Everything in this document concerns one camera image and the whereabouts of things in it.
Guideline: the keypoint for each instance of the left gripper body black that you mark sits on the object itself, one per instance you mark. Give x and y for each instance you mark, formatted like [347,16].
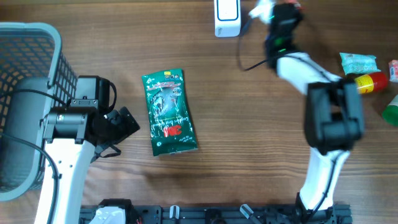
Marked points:
[118,129]

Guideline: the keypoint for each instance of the green 3M gloves package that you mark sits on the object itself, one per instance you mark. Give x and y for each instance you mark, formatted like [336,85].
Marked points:
[170,123]

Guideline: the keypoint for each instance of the white teal pouch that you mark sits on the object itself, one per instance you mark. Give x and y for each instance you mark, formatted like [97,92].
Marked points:
[358,64]

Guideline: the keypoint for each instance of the red sauce bottle green cap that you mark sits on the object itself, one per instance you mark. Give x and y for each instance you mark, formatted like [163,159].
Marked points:
[371,82]

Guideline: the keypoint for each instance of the green lid spice jar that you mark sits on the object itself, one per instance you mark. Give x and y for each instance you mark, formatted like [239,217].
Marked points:
[390,114]

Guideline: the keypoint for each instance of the small red tissue packet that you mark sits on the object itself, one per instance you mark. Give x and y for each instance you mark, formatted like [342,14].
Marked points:
[393,70]

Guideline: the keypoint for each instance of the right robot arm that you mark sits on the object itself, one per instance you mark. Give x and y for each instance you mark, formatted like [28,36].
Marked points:
[333,119]

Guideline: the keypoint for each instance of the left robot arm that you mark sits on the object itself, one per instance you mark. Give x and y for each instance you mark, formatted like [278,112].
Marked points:
[75,135]

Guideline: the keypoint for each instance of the white barcode scanner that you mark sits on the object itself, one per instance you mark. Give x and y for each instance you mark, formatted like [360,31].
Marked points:
[227,14]

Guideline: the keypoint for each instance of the grey plastic shopping basket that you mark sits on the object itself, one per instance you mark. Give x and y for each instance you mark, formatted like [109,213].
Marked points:
[33,71]

